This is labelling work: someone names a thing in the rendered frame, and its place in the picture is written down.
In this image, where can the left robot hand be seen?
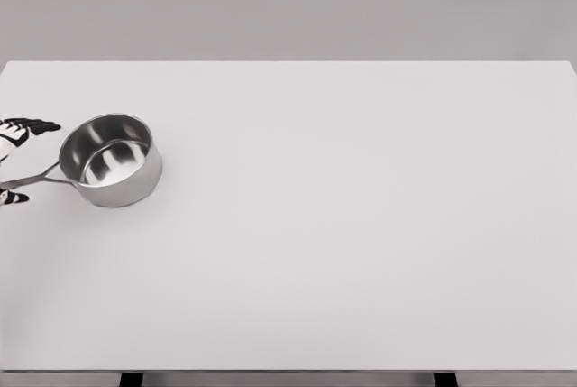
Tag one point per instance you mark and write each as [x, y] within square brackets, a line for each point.
[13, 133]

